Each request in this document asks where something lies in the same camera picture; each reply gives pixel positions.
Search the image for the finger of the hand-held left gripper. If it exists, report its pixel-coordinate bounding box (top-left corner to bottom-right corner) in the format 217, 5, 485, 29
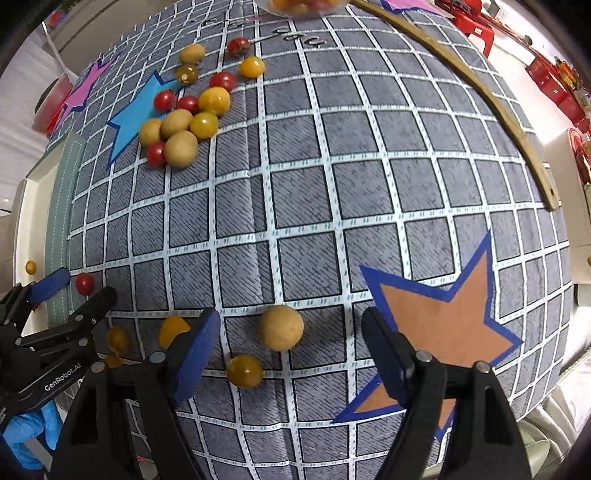
13, 286, 117, 352
0, 268, 72, 329

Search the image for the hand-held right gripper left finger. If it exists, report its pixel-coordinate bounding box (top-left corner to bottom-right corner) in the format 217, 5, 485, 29
50, 307, 222, 480

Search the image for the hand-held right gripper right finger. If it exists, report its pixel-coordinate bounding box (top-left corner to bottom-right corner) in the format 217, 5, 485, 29
361, 306, 533, 480

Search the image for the white tray with grey rim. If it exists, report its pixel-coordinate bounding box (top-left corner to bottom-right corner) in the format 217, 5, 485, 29
11, 131, 88, 326

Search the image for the brown longan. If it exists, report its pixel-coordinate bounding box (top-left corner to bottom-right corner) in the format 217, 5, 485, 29
164, 130, 199, 168
160, 108, 194, 138
179, 43, 206, 65
259, 305, 305, 353
139, 119, 163, 147

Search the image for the person's left hand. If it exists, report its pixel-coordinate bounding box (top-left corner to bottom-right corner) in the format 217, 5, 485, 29
2, 400, 63, 470

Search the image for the grey checked star-print tablecloth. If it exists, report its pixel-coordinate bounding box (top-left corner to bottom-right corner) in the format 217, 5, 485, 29
46, 0, 576, 480

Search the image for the red plastic bowl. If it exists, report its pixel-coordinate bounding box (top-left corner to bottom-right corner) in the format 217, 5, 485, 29
31, 76, 75, 134

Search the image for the curved wooden strip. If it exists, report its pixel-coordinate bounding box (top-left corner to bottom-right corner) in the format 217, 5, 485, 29
353, 0, 561, 212

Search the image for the row of red boxes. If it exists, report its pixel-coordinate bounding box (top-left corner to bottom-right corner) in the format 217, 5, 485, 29
526, 55, 586, 121

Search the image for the red plastic stool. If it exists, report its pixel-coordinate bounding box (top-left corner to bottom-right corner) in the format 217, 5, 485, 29
455, 9, 497, 51

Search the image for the clear plastic bowl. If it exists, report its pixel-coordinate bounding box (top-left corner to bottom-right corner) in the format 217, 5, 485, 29
259, 0, 347, 18

